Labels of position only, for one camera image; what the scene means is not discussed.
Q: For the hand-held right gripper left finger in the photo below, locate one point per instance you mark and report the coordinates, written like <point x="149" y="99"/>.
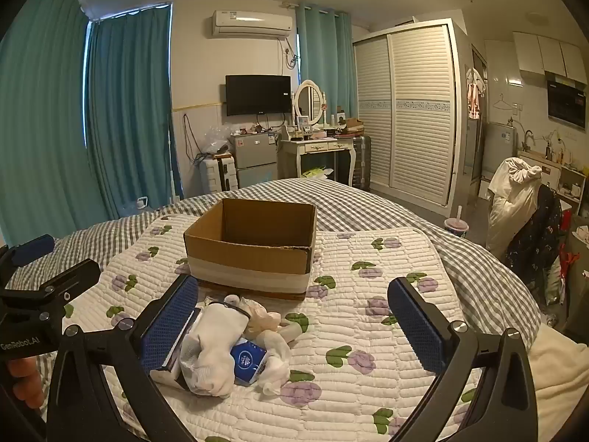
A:
<point x="169" y="329"/>

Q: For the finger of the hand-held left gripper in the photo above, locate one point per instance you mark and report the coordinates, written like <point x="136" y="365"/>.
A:
<point x="33" y="248"/>
<point x="69" y="276"/>

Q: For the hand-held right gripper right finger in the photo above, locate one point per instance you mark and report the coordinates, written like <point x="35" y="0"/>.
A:
<point x="421" y="327"/>

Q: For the large white sock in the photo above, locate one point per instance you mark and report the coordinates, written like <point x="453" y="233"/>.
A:
<point x="211" y="345"/>

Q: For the white soft packet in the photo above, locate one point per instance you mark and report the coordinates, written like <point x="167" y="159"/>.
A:
<point x="162" y="375"/>

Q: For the blue tissue packet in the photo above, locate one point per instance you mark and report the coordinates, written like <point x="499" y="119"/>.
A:
<point x="248" y="360"/>

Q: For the cream lace cloth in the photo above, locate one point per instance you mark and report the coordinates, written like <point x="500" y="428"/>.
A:
<point x="260" y="320"/>

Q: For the cardboard box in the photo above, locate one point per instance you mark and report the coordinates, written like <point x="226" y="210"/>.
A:
<point x="248" y="264"/>

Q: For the small white sock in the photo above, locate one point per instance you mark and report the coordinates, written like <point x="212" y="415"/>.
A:
<point x="277" y="369"/>

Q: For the person's left hand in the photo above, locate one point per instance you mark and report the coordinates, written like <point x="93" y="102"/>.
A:
<point x="25" y="380"/>

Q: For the quilted floral mat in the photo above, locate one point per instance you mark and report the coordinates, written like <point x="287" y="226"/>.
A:
<point x="349" y="331"/>

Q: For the clear water jug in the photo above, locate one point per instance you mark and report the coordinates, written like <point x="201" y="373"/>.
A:
<point x="140" y="203"/>

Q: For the drink cup with straw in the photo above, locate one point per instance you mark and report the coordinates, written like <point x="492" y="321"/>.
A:
<point x="456" y="228"/>

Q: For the wide teal curtain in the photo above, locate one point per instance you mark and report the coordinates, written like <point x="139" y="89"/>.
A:
<point x="41" y="138"/>

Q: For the dark floral garment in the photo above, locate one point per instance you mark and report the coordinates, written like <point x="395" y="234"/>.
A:
<point x="538" y="239"/>

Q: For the white blanket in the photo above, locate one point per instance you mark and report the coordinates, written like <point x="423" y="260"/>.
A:
<point x="561" y="377"/>

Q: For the white ribbed suitcase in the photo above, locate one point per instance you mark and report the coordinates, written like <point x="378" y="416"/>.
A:
<point x="216" y="176"/>

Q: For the silver suitcase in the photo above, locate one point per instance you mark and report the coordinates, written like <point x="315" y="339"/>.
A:
<point x="362" y="161"/>

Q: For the green bag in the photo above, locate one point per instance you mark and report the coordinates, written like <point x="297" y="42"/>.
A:
<point x="315" y="174"/>

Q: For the silver small fridge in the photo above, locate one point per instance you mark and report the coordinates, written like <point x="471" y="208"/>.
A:
<point x="254" y="156"/>

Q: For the clear plastic bag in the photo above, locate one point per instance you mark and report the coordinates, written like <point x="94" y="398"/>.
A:
<point x="215" y="140"/>

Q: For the grey appliance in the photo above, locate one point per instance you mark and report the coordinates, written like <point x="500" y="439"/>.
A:
<point x="499" y="147"/>

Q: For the white vanity table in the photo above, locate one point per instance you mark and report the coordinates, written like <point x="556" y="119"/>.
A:
<point x="317" y="146"/>

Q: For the white louvred wardrobe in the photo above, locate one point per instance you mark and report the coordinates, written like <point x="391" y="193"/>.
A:
<point x="414" y="115"/>

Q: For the small brown box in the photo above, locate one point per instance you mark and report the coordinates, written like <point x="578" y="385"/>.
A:
<point x="352" y="124"/>

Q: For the kitchen faucet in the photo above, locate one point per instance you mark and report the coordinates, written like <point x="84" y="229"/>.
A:
<point x="529" y="137"/>

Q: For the hanging pink clothes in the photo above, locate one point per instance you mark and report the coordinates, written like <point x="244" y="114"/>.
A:
<point x="476" y="96"/>

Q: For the oval white vanity mirror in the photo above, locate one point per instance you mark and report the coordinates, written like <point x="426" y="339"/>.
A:
<point x="309" y="101"/>

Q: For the black range hood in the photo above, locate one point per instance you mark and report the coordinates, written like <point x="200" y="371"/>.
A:
<point x="566" y="99"/>

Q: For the narrow teal curtain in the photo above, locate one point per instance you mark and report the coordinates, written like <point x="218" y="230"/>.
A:
<point x="324" y="60"/>

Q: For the white kitchen cabinets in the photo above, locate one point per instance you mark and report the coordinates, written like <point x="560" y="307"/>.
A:
<point x="547" y="55"/>

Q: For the white air conditioner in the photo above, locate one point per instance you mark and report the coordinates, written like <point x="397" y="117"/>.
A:
<point x="252" y="24"/>

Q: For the small photo frame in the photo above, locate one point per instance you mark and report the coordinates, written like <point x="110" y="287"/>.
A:
<point x="303" y="122"/>

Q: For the black wall television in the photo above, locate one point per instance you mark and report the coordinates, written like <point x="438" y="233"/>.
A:
<point x="257" y="95"/>

